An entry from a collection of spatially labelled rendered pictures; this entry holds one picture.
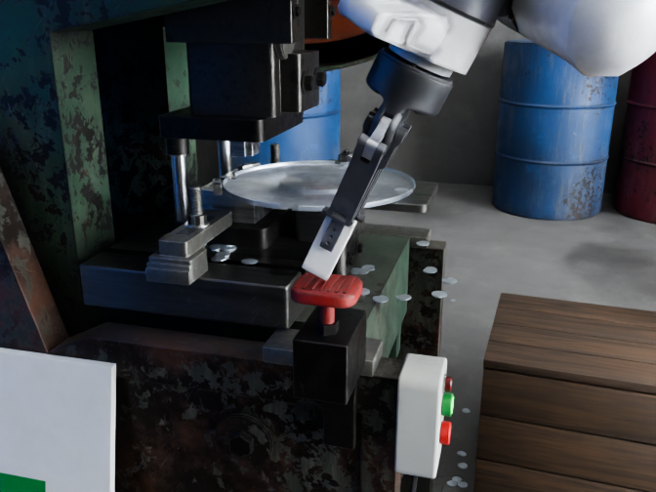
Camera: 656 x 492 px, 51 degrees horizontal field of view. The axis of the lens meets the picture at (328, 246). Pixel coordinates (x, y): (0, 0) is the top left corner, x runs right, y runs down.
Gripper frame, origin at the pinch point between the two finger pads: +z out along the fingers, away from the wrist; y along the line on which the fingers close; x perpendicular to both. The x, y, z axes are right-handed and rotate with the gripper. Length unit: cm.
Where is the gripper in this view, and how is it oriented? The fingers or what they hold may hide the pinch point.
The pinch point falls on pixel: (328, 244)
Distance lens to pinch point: 70.7
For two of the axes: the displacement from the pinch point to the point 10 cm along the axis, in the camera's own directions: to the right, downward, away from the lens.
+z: -4.1, 8.2, 4.0
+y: 2.6, -3.2, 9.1
